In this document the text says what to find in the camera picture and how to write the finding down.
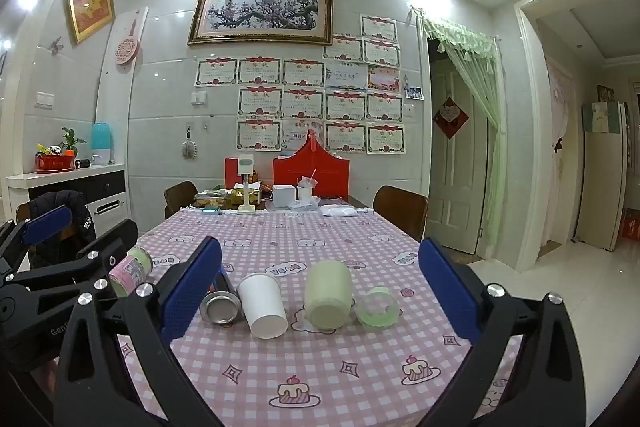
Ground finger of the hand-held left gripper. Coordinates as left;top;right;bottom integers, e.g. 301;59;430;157
0;205;76;280
10;219;140;304

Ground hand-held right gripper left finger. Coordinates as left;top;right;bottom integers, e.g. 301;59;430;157
52;236;226;427

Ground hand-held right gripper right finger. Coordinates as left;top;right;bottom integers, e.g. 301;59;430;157
417;238;587;427

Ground white paper cup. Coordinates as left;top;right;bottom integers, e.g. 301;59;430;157
236;273;289;341

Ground clear green small cup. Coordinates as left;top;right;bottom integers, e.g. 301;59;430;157
355;286;401;329

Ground pale green plastic cup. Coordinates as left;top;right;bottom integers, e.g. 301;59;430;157
304;260;354;334

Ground white cup with straws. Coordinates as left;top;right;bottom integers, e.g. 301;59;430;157
296;169;319;202

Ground black jacket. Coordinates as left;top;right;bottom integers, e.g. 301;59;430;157
26;190;98;273

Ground metal can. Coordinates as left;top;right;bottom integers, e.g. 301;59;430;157
199;271;243;326

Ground pink label jar green lid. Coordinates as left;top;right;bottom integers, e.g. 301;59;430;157
108;246;154;299

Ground white and black cabinet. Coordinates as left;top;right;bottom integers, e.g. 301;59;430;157
6;163;127;238

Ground red tray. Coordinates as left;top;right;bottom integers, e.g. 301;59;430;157
35;155;77;174

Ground brown wooden chair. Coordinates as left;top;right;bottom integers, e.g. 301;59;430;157
163;180;199;220
372;185;429;244

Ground small potted plant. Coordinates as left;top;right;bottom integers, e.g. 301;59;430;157
60;128;81;156

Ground blue and white thermos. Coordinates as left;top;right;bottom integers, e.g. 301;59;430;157
91;122;113;166

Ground food tray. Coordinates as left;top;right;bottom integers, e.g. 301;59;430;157
194;189;232;204

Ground white panel door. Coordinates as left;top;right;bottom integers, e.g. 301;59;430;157
427;54;491;255

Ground white desk lamp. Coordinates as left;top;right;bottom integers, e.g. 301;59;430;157
236;154;257;214

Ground pink checked tablecloth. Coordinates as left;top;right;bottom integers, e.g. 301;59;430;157
112;205;523;427

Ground white square box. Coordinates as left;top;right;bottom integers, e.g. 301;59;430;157
271;184;299;208

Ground large red gift box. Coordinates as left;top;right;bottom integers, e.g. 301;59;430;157
272;130;351;200

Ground red diamond door ornament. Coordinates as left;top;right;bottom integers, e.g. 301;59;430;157
432;97;470;140

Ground white refrigerator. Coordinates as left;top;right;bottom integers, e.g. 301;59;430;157
572;101;632;253

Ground red carton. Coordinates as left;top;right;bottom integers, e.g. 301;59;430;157
620;207;640;244

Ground pink door curtain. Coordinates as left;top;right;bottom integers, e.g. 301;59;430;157
545;57;576;158

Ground green lace door curtain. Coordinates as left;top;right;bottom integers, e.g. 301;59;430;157
409;5;509;238

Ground gold framed red picture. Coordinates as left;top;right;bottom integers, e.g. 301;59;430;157
64;0;116;46

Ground framed plum blossom painting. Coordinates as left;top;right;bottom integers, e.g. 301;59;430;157
187;0;334;46

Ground pink hanging wall ornament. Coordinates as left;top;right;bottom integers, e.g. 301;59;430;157
115;9;141;66

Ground group of wall certificates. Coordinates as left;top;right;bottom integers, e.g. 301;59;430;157
194;14;407;155

